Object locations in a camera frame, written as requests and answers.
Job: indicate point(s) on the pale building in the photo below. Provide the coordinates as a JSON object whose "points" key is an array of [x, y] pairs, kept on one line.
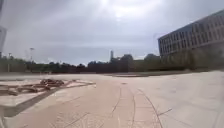
{"points": [[2, 38]]}

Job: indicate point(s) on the row of dark trees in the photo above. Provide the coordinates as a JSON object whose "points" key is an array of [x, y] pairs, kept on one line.
{"points": [[100, 66]]}

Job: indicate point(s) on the tall lamp pole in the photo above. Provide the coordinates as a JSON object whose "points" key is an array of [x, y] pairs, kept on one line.
{"points": [[31, 56]]}

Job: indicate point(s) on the distant tower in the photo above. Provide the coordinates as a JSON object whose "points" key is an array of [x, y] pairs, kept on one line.
{"points": [[112, 55]]}

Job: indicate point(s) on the large grey office building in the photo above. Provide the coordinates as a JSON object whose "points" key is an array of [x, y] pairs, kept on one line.
{"points": [[196, 40]]}

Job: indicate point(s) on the brown rubble pile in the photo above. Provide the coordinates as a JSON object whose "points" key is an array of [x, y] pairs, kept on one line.
{"points": [[40, 85]]}

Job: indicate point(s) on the pale stone paved plaza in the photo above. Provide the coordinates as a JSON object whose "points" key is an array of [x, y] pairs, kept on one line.
{"points": [[110, 106]]}

